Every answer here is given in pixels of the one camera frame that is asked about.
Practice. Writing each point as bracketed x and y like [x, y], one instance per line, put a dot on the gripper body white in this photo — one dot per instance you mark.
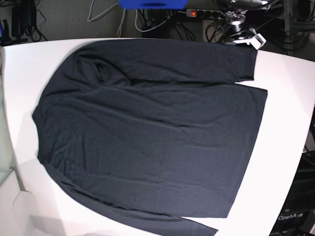
[249, 37]

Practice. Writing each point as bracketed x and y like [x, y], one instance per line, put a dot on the dark navy long-sleeve T-shirt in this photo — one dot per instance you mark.
[151, 133]

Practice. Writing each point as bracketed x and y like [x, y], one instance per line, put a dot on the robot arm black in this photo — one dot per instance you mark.
[235, 30]

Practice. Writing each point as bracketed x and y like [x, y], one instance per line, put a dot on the black power strip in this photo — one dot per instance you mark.
[204, 14]

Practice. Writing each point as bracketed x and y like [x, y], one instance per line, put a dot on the blue plastic box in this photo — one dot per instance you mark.
[153, 4]

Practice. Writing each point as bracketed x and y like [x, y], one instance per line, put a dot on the black OpenArm control box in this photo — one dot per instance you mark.
[297, 216]

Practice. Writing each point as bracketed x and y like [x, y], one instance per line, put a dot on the black device on stand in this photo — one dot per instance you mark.
[17, 20]

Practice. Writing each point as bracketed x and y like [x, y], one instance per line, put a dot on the metal shelf frame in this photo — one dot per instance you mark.
[299, 24]

